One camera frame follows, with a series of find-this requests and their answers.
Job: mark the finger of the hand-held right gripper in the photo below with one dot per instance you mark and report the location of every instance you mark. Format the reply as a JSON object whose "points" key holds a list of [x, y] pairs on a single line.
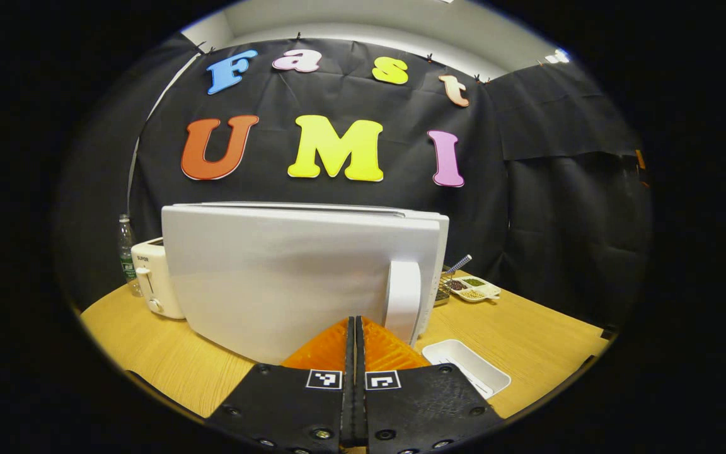
{"points": [[641, 165]]}

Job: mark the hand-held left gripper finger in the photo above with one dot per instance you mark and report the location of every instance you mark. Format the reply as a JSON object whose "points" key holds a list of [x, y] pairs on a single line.
{"points": [[361, 391], [348, 391]]}

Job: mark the white microwave oven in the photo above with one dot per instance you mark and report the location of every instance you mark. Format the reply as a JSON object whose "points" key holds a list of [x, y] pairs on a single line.
{"points": [[275, 271]]}

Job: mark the white rectangular tray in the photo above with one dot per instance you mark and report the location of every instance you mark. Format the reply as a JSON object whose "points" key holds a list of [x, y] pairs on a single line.
{"points": [[464, 366]]}

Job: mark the small ceiling light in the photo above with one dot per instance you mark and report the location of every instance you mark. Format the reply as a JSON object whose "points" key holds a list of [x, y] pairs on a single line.
{"points": [[557, 57]]}

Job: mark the white divided condiment dish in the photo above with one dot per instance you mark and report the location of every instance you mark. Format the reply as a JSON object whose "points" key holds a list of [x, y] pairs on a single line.
{"points": [[476, 289]]}

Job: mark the black table edge clamp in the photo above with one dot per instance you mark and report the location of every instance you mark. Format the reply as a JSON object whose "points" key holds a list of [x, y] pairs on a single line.
{"points": [[609, 332], [588, 362]]}

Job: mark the white toaster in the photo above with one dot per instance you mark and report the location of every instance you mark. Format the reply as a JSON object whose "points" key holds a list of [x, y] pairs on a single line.
{"points": [[155, 277]]}

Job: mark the clear plastic water bottle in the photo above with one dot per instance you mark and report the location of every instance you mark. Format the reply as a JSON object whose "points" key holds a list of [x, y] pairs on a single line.
{"points": [[126, 258]]}

